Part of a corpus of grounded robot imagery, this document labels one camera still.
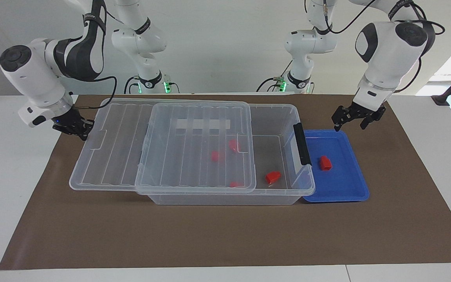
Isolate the clear plastic box lid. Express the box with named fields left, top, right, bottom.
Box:
left=69, top=98, right=256, bottom=195

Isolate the black box latch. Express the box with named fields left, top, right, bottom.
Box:
left=293, top=123, right=312, bottom=166

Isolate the blue plastic tray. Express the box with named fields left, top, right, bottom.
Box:
left=302, top=129, right=370, bottom=203

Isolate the clear plastic storage box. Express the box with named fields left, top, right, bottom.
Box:
left=135, top=103, right=316, bottom=206

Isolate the brown table mat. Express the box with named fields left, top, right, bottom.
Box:
left=0, top=94, right=451, bottom=271

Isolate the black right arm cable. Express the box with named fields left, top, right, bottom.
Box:
left=71, top=76, right=117, bottom=109

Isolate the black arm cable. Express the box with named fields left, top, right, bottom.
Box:
left=325, top=0, right=445, bottom=94
left=71, top=76, right=117, bottom=109

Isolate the black base cable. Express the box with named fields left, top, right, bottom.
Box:
left=256, top=59, right=293, bottom=93
left=124, top=76, right=140, bottom=94

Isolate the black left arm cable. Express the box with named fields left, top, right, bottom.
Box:
left=325, top=0, right=445, bottom=94

